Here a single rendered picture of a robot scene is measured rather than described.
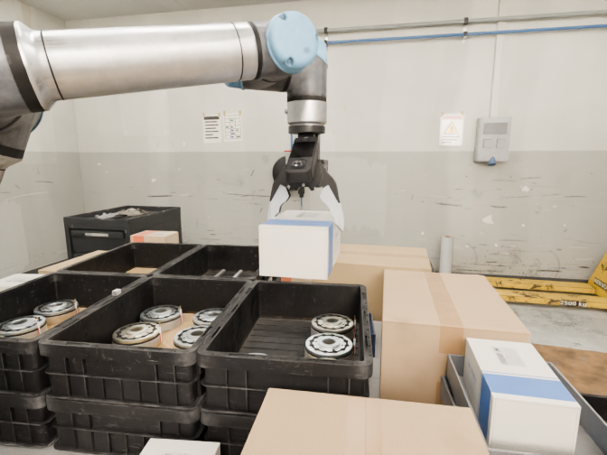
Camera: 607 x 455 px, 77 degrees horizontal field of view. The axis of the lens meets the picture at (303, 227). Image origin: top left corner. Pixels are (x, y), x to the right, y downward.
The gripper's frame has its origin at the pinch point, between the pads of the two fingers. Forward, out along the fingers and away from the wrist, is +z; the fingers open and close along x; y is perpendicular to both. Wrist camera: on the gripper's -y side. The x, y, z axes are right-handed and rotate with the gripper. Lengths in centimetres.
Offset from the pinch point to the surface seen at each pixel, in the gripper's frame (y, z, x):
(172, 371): -16.3, 22.8, 20.2
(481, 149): 316, -25, -103
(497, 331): 10.1, 21.8, -39.2
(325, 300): 22.7, 22.5, -1.0
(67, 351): -18.9, 19.7, 38.8
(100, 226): 123, 25, 150
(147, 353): -17.7, 19.0, 23.7
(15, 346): -20, 19, 49
